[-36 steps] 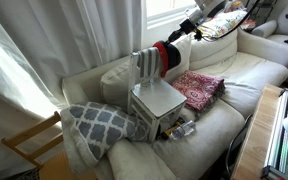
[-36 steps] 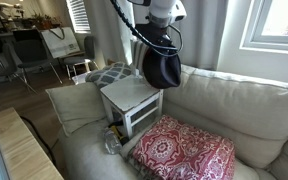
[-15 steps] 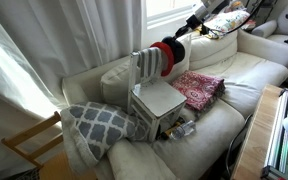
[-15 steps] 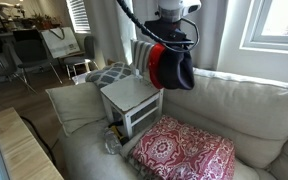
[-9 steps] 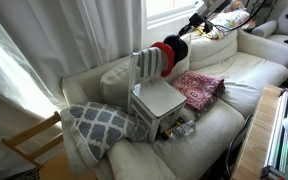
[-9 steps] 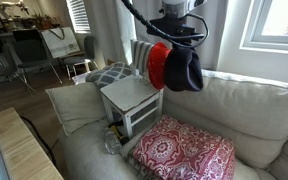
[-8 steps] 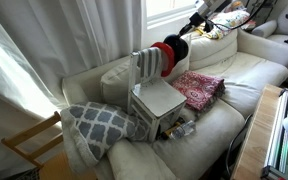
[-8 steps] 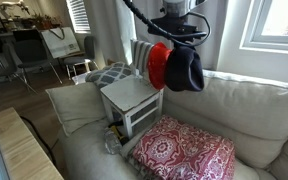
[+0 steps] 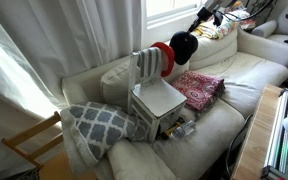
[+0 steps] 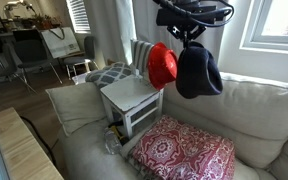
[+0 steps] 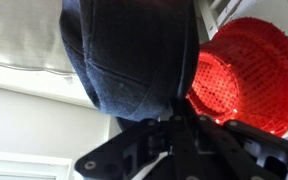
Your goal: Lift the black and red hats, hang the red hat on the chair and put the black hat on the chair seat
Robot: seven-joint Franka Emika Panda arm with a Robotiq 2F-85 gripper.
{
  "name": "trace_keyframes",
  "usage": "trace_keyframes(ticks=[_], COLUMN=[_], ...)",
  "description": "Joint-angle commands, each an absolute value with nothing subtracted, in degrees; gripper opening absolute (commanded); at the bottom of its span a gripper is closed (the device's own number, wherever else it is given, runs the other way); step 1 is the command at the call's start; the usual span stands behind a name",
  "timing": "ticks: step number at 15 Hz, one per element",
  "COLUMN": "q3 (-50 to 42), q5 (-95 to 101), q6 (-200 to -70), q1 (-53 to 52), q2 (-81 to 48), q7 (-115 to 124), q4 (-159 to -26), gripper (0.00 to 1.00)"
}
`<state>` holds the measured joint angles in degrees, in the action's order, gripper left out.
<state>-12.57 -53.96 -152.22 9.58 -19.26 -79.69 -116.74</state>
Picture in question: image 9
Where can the grey armchair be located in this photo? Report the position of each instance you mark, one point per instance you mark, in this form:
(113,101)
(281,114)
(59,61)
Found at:
(284,36)

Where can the red patterned folded cloth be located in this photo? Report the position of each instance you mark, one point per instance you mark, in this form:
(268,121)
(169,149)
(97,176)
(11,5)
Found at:
(199,88)

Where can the clear plastic bottle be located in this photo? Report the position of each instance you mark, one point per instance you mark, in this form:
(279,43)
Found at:
(184,130)

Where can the red hat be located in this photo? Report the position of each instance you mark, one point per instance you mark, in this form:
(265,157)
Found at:
(168,60)

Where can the black felt hat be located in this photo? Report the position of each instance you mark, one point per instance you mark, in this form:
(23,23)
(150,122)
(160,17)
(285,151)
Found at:
(183,46)

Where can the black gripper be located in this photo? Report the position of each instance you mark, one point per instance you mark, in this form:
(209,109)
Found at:
(204,14)

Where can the small white wooden chair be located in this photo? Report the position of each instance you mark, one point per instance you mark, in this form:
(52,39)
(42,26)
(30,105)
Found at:
(157,98)

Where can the white curtain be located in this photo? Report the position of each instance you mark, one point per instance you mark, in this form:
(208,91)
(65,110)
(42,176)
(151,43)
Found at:
(50,50)

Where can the beige fabric sofa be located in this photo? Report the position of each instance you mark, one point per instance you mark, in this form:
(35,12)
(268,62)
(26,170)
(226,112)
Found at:
(217,133)

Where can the yellow and black object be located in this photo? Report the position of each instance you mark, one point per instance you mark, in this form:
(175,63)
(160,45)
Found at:
(167,132)

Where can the brown wooden chair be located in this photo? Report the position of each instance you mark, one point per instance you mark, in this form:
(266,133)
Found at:
(30,140)

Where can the grey white lattice pillow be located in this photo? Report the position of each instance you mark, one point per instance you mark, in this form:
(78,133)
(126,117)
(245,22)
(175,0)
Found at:
(97,128)

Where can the light wooden table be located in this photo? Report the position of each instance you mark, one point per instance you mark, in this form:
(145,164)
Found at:
(250,143)

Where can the plain beige cushion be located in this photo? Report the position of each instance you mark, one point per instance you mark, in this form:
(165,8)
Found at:
(137,163)

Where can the aluminium frame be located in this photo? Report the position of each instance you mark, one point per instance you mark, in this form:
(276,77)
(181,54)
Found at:
(280,146)

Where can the grey striped towel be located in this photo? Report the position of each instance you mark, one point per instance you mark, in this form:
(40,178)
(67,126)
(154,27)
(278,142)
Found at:
(149,63)

